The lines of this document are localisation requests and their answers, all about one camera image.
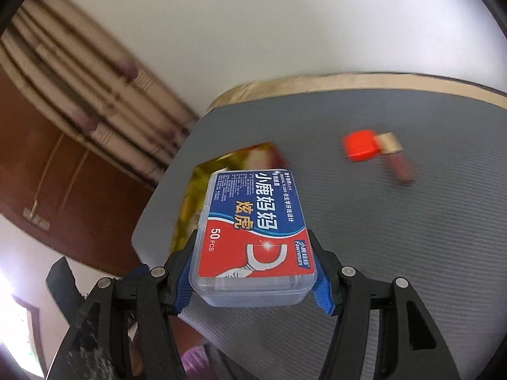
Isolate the brown wooden cabinet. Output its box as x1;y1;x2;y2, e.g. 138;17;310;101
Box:
0;65;160;278

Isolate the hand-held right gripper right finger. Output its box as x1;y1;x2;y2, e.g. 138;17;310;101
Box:
307;230;462;380

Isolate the gold foil packet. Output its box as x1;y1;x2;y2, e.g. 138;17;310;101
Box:
170;141;291;255

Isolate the orange cube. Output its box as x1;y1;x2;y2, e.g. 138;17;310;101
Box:
342;128;382;163

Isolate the striped curtain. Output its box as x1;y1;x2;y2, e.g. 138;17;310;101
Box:
0;0;201;191

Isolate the purple cloth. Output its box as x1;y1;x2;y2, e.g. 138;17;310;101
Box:
181;344;213;380

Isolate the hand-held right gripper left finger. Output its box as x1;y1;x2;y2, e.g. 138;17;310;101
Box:
49;237;199;380

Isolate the gold capped red tube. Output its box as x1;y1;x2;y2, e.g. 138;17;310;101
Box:
375;132;416;186

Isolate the clear plastic dental floss box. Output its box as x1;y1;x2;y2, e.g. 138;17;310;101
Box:
189;168;318;308

